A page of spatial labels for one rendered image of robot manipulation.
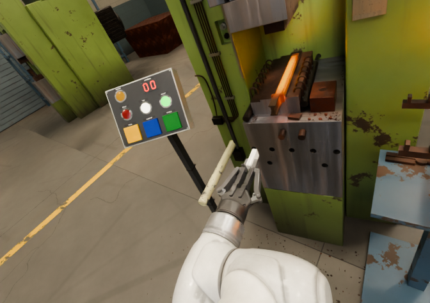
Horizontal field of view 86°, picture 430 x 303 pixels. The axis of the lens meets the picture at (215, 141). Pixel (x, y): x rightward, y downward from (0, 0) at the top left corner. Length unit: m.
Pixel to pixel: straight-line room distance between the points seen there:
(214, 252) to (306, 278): 0.18
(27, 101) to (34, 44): 3.36
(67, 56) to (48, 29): 0.48
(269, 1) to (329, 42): 0.60
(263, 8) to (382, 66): 0.48
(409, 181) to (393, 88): 0.34
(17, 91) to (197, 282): 8.08
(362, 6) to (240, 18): 0.38
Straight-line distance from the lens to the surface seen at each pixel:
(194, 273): 0.50
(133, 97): 1.12
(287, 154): 1.07
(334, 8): 1.32
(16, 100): 8.36
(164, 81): 1.06
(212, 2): 0.90
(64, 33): 5.28
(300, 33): 1.36
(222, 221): 0.54
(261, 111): 1.02
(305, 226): 1.53
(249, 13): 0.86
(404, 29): 1.00
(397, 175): 1.02
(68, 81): 5.34
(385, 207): 0.93
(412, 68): 1.07
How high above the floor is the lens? 1.47
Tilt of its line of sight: 35 degrees down
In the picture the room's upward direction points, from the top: 24 degrees counter-clockwise
